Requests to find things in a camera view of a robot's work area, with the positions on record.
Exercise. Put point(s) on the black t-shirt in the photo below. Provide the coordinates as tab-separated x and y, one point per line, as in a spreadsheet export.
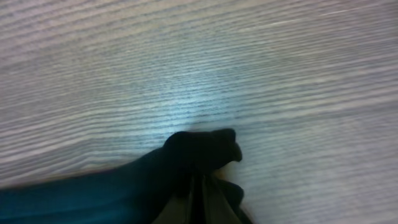
135	192

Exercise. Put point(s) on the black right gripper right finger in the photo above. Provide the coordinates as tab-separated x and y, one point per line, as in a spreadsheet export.
215	206

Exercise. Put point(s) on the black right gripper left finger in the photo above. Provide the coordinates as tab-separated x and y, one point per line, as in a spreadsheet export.
178	210

